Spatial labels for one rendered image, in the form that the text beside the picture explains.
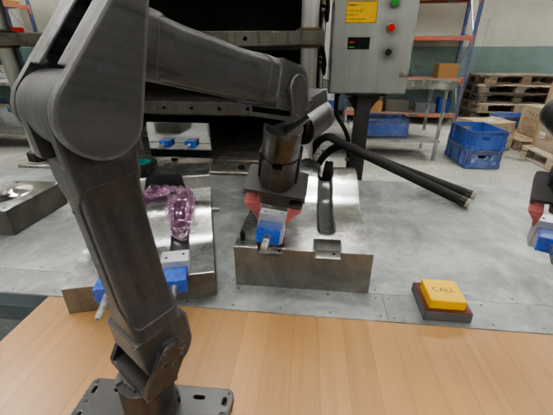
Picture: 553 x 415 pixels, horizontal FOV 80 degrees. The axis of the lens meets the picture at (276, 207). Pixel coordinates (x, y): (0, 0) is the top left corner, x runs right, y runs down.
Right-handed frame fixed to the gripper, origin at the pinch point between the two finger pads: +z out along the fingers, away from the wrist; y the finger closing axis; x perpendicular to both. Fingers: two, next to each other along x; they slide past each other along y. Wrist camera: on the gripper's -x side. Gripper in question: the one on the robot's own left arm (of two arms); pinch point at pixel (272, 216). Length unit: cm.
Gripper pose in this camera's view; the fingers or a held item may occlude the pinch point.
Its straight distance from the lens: 60.9
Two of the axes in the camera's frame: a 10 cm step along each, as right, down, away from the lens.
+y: -9.8, -1.8, 0.5
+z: -0.9, 6.9, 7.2
